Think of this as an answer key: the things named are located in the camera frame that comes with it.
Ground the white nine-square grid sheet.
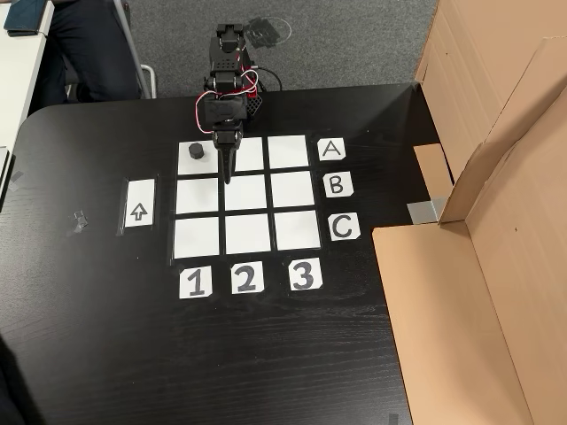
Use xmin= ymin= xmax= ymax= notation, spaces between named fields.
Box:
xmin=172 ymin=135 xmax=322 ymax=261

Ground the white arrow paper sheet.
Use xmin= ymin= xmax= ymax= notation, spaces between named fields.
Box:
xmin=123 ymin=178 xmax=156 ymax=228

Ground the paper sheet letter A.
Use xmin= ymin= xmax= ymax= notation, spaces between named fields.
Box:
xmin=317 ymin=137 xmax=346 ymax=163

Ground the round floor outlet cover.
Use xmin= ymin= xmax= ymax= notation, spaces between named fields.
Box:
xmin=243 ymin=16 xmax=293 ymax=49

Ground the paper sheet letter B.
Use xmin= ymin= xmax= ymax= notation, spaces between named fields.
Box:
xmin=323 ymin=172 xmax=354 ymax=198

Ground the paper sheet number 2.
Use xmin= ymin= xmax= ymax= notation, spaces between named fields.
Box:
xmin=230 ymin=264 xmax=266 ymax=295

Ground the paper sheet number 1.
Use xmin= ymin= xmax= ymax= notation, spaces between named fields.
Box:
xmin=179 ymin=267 xmax=213 ymax=300

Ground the paper sheet letter C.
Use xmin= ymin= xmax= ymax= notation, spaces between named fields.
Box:
xmin=328 ymin=212 xmax=361 ymax=243

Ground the paper sheet number 3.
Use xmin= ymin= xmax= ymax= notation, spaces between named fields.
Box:
xmin=288 ymin=258 xmax=323 ymax=292

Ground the crumpled clear tape piece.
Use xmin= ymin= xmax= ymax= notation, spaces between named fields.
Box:
xmin=66 ymin=211 xmax=89 ymax=236

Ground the person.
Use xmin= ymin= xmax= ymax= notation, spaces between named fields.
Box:
xmin=30 ymin=0 xmax=143 ymax=105

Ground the grey tape strip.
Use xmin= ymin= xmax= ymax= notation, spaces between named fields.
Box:
xmin=407 ymin=197 xmax=448 ymax=225

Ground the white side table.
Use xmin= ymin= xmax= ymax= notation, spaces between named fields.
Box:
xmin=0 ymin=0 xmax=57 ymax=151

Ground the dark blue tablet case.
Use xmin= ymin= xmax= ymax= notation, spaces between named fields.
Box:
xmin=4 ymin=0 xmax=53 ymax=36

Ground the large brown cardboard sheet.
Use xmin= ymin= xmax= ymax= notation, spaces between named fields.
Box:
xmin=413 ymin=0 xmax=567 ymax=189
xmin=370 ymin=37 xmax=567 ymax=425

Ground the red white servo wire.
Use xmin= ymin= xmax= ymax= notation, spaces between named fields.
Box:
xmin=193 ymin=68 xmax=260 ymax=135

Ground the black power cable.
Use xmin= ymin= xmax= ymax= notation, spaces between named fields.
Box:
xmin=255 ymin=66 xmax=284 ymax=93

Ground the grey metal chair frame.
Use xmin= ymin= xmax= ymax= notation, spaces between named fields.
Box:
xmin=113 ymin=0 xmax=159 ymax=99

